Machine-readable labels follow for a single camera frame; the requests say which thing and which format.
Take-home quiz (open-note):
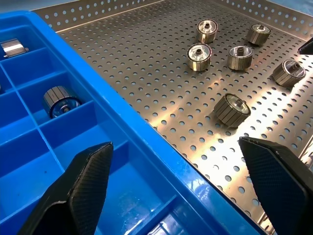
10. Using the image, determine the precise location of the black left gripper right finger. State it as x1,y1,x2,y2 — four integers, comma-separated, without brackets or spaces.
238,136,313,235

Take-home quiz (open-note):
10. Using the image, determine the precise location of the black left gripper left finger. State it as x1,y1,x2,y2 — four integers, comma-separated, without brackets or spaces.
17,141,114,235

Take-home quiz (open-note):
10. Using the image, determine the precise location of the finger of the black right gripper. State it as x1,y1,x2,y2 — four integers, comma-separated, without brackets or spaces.
297,36,313,56

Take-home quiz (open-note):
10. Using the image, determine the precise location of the blue plastic compartment bin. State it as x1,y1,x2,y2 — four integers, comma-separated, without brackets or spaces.
0,10,267,235

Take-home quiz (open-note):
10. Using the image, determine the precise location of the perforated metal tray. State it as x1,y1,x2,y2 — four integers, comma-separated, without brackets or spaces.
30,0,313,232

